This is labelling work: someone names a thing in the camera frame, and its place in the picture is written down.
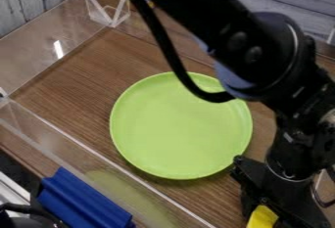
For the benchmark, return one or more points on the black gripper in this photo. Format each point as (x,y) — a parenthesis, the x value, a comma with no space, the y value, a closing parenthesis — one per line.
(293,199)

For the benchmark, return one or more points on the yellow green-tipped banana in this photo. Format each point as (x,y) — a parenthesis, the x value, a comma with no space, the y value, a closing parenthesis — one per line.
(262,218)

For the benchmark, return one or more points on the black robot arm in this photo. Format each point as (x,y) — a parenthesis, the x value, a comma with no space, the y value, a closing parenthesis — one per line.
(265,62)

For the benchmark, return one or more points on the green round plate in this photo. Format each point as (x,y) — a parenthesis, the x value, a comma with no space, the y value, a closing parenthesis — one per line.
(174,135)

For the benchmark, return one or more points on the blue plastic clamp block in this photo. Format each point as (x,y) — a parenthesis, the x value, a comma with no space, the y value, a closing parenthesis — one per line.
(78,204)

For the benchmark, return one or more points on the clear acrylic tray wall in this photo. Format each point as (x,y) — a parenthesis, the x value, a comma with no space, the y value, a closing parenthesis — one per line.
(46,148)

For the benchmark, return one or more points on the clear acrylic corner bracket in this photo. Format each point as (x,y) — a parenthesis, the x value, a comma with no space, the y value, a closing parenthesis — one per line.
(107,15)

